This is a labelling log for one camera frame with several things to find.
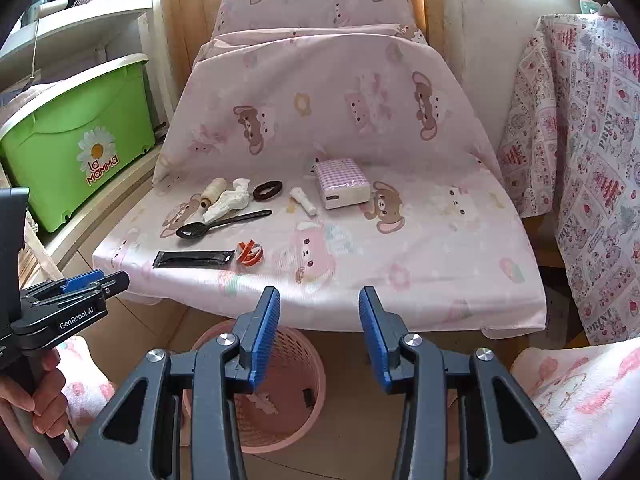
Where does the brown hair tie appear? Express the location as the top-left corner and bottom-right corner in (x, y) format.
(252, 180), (284, 204)

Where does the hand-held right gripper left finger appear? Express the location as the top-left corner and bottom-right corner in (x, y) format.
(60, 286), (282, 480)

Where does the person's left hand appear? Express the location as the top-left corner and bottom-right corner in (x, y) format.
(0, 347), (67, 437)

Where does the purple checked tissue pack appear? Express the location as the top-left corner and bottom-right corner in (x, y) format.
(313, 157), (372, 210)

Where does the white shelf unit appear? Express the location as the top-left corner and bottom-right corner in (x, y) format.
(0, 0), (163, 271)

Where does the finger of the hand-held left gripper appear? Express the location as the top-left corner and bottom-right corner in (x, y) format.
(27, 270), (130, 322)
(20, 269), (106, 306)

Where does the red and white wrapper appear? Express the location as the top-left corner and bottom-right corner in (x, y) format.
(236, 241), (265, 265)

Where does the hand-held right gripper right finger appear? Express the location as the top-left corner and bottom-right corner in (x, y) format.
(358, 286), (583, 480)

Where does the person's right leg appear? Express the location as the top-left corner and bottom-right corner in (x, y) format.
(510, 335), (640, 480)

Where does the black plastic spoon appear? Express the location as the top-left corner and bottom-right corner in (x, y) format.
(176, 210), (272, 239)

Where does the white tissue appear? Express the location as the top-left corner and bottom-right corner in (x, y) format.
(202, 177), (251, 224)

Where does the green storage box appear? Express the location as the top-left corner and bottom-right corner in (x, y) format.
(0, 53), (156, 234)

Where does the beige thread spool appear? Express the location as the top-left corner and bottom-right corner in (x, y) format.
(201, 177), (227, 212)

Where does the black sachet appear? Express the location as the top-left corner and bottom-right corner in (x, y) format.
(153, 249), (236, 269)

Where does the small white plastic tube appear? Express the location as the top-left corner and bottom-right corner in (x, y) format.
(290, 187), (319, 216)

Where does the pink bear print sheet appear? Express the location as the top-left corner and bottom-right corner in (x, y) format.
(92, 24), (547, 339)

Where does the pink plastic mesh basket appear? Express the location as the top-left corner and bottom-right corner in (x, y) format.
(182, 320), (327, 455)

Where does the wooden slatted crate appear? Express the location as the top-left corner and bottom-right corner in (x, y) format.
(19, 209), (66, 288)

